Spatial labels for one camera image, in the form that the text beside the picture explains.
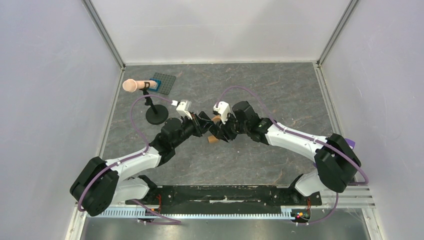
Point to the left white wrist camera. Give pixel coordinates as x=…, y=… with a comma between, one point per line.
x=182, y=107

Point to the blue square block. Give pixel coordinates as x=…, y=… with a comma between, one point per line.
x=154, y=84

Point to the curved wooden arch block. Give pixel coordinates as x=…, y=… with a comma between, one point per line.
x=216, y=118

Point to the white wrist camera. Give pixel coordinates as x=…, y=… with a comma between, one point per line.
x=182, y=107
x=223, y=110

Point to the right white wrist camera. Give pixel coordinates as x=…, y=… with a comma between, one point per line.
x=223, y=110

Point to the beige wooden peg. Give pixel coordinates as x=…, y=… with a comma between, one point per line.
x=131, y=85

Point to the grey studded base plate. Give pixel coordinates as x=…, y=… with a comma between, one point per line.
x=165, y=82

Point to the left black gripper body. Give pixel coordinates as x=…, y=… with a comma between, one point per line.
x=196, y=128

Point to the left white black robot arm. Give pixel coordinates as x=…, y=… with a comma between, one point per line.
x=107, y=182

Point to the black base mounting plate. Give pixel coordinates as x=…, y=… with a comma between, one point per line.
x=225, y=199

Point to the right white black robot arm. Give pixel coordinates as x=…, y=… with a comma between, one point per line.
x=333, y=157

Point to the black remote control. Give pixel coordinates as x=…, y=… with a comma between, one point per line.
x=211, y=126

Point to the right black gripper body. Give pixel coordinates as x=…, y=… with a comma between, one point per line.
x=221, y=128

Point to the purple plastic holder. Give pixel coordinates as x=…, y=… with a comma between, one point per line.
x=350, y=143

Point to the small wooden rectangular block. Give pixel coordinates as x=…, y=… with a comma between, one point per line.
x=212, y=139

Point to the white slotted cable duct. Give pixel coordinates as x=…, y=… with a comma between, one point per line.
x=141, y=213

